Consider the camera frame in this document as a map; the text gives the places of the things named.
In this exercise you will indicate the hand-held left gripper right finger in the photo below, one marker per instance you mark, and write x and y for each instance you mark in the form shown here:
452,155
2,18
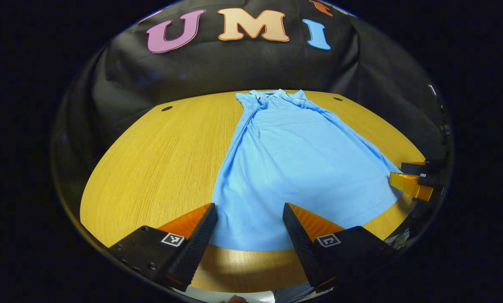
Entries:
304,248

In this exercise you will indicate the light blue T-shirt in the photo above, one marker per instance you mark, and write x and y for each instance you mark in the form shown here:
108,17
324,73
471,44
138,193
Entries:
297,168

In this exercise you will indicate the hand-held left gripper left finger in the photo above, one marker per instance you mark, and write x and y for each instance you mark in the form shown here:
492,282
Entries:
194,248

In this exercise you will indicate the black backdrop cloth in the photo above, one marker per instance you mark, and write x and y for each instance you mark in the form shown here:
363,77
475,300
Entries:
243,67

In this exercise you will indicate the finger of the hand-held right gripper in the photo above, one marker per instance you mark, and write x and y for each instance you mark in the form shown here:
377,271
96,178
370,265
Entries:
413,169
409,185

